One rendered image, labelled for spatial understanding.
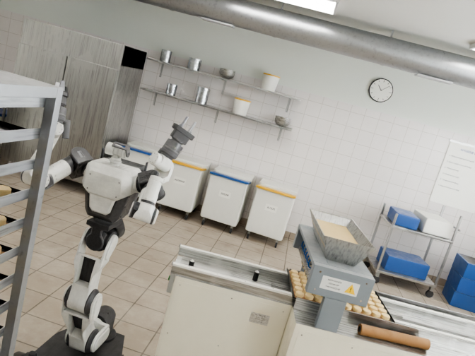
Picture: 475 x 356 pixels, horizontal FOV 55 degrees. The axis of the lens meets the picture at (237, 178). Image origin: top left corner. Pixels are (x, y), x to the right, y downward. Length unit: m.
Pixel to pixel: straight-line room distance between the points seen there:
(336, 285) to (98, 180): 1.34
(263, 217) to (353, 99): 2.04
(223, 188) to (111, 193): 3.72
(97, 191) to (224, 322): 1.04
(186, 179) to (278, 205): 1.29
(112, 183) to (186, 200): 3.82
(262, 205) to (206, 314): 3.45
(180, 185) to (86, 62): 1.98
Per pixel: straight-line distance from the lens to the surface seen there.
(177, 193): 6.20
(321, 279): 2.45
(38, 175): 1.41
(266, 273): 2.94
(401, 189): 6.73
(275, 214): 6.02
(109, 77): 6.12
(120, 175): 2.41
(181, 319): 2.76
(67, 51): 6.44
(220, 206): 6.10
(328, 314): 2.54
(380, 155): 6.61
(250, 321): 2.74
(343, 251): 2.52
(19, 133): 1.31
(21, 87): 1.22
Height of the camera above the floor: 1.96
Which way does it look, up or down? 11 degrees down
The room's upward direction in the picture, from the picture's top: 15 degrees clockwise
